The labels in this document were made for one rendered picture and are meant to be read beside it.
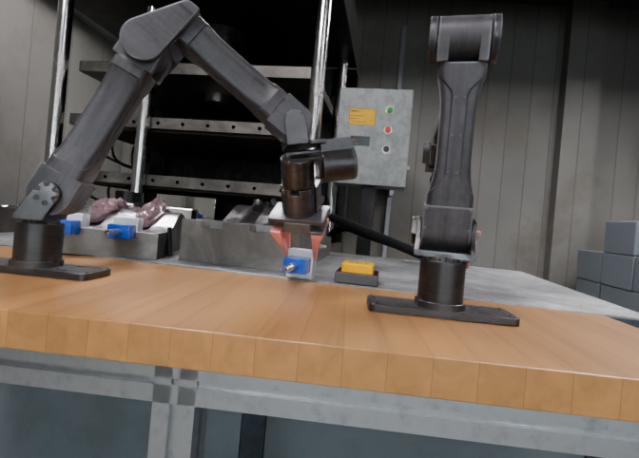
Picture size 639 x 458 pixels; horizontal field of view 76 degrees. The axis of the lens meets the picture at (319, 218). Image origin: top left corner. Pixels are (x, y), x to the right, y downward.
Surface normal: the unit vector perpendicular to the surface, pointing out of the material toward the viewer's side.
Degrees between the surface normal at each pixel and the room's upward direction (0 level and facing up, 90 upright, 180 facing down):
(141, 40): 90
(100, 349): 90
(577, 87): 90
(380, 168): 90
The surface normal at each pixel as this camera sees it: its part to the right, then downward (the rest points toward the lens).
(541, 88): -0.07, 0.00
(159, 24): 0.20, 0.02
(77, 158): 0.35, -0.14
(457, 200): -0.27, 0.11
